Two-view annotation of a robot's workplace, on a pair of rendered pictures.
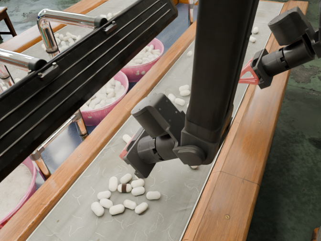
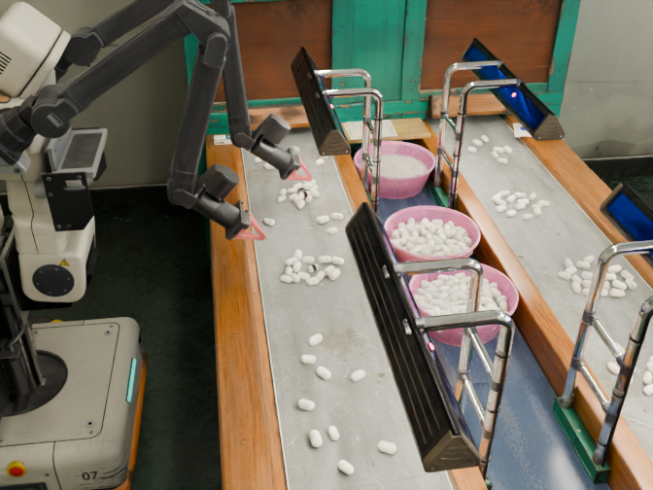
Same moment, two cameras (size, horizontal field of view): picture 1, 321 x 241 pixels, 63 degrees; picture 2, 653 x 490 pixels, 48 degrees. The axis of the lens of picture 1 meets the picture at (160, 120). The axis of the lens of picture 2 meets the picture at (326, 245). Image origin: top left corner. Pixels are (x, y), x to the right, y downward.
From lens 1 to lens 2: 2.25 m
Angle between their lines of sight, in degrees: 95
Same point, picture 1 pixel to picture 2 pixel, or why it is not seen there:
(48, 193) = (346, 172)
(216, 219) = (230, 197)
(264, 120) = (223, 263)
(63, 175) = (350, 180)
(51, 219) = (333, 174)
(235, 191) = not seen: hidden behind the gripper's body
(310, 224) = not seen: outside the picture
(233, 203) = not seen: hidden behind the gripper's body
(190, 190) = (258, 212)
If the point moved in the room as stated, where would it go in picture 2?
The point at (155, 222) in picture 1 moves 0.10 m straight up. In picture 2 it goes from (268, 193) to (267, 164)
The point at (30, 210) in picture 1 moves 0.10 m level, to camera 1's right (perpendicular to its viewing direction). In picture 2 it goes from (346, 164) to (322, 174)
